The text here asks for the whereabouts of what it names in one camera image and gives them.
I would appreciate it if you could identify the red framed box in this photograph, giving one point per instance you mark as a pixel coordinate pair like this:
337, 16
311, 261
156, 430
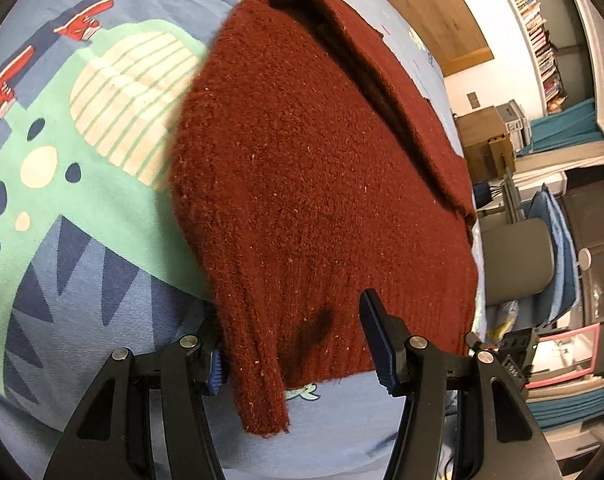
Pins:
566, 355

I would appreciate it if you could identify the wooden headboard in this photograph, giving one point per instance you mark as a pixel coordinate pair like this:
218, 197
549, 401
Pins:
431, 20

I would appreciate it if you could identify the grey chair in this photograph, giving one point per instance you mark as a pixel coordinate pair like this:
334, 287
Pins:
516, 260

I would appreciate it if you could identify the row of books on shelf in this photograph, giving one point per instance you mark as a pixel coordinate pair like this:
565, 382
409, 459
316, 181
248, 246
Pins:
536, 35

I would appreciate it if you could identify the pile of blue bedding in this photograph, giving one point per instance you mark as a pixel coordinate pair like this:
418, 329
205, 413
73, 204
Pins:
561, 250

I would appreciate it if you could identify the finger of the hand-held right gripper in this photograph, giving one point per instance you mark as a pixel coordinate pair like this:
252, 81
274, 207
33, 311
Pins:
472, 344

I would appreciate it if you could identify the white round lamp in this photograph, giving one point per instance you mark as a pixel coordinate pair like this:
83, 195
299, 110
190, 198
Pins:
584, 259

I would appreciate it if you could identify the blue dinosaur print bed cover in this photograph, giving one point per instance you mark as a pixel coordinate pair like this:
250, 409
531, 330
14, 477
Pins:
82, 260

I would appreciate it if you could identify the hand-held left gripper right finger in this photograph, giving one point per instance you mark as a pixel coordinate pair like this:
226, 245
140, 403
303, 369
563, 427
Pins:
381, 342

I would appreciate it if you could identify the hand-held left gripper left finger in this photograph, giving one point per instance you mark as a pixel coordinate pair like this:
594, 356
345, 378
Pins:
215, 372

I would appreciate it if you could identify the clear plastic bag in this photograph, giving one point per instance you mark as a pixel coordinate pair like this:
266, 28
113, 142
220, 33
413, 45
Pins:
501, 322

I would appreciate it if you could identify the wall socket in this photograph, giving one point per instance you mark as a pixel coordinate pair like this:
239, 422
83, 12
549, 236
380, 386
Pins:
473, 100

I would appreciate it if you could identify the dark red knitted sweater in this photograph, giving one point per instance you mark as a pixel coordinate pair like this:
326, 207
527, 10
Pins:
307, 185

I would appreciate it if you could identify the cardboard boxes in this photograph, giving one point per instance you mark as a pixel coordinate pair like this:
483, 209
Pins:
484, 145

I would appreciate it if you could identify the white printer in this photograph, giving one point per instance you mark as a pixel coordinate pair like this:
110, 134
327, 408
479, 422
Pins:
514, 120

